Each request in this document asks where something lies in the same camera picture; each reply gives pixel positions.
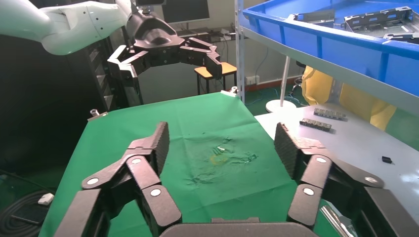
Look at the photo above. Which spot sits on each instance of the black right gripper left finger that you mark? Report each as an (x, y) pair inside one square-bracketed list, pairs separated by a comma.
[(144, 173)]

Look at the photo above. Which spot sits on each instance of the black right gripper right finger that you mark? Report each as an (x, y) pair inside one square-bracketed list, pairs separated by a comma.
[(316, 170)]

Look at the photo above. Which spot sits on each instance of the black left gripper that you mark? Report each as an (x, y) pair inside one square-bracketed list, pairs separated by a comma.
[(154, 36)]

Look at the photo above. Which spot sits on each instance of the curved metal plate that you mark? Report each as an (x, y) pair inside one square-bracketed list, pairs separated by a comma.
[(314, 17)]

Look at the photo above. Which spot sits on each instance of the wooden seat stool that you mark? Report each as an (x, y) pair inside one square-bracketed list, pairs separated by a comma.
[(203, 70)]

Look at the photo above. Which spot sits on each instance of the cluttered background desk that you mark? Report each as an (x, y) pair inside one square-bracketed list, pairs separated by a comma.
[(203, 34)]

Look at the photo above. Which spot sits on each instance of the black monitor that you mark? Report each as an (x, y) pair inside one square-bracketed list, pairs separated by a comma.
[(185, 9)]

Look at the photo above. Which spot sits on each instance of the green cloth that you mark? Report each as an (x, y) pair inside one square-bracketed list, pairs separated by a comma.
[(203, 124)]

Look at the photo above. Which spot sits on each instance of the small black block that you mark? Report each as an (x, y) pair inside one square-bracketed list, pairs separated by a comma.
[(387, 160)]

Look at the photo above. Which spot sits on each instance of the black equipment rack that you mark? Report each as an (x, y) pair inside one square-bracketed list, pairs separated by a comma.
[(98, 75)]

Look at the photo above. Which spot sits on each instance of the perforated grey shelf upright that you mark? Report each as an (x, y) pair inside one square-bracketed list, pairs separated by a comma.
[(240, 49)]

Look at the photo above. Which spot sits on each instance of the white round base stand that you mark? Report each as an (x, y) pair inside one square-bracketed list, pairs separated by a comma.
[(281, 105)]

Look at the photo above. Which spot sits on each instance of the yellow plastic bag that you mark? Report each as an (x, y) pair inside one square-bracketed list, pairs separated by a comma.
[(356, 101)]

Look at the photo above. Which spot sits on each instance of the small white device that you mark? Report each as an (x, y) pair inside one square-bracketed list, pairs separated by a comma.
[(46, 199)]

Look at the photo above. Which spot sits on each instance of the blue plastic bin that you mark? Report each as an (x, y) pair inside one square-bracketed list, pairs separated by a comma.
[(353, 55)]

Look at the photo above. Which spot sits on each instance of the white wall outlet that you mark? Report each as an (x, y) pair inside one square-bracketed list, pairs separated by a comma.
[(252, 80)]

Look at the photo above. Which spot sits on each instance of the slotted metal box bracket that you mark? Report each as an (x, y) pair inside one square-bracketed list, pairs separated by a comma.
[(376, 19)]

